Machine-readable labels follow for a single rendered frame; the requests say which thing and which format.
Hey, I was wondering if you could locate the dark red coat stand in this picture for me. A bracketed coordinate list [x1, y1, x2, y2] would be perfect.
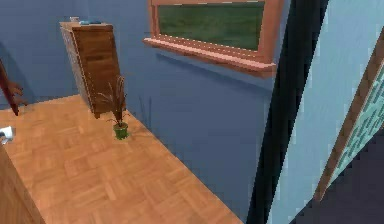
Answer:
[0, 58, 30, 117]

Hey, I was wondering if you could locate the brown wooden chest of drawers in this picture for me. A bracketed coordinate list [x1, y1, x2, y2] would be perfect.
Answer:
[59, 21, 128, 120]

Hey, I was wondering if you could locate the red-framed window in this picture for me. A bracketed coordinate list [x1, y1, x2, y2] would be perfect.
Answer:
[142, 0, 286, 80]

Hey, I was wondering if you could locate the brown-framed teal picture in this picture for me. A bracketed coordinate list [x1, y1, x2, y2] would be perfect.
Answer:
[313, 27, 384, 203]

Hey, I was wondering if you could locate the brown wooden cabinet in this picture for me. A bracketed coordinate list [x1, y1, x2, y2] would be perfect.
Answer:
[0, 143, 47, 224]

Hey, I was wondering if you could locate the white round object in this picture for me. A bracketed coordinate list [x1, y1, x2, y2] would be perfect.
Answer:
[0, 125, 16, 145]

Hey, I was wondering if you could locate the brown plant in green pot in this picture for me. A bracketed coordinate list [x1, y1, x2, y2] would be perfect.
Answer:
[96, 75, 132, 141]

